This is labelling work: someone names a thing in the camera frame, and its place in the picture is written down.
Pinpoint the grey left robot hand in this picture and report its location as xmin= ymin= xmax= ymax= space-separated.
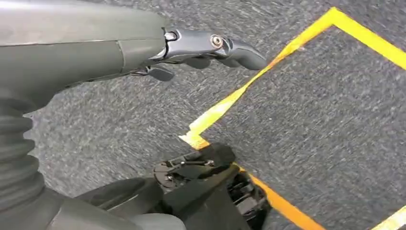
xmin=0 ymin=0 xmax=268 ymax=230

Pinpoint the yellow floor tape marking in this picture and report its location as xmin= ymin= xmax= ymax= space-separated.
xmin=178 ymin=6 xmax=406 ymax=230

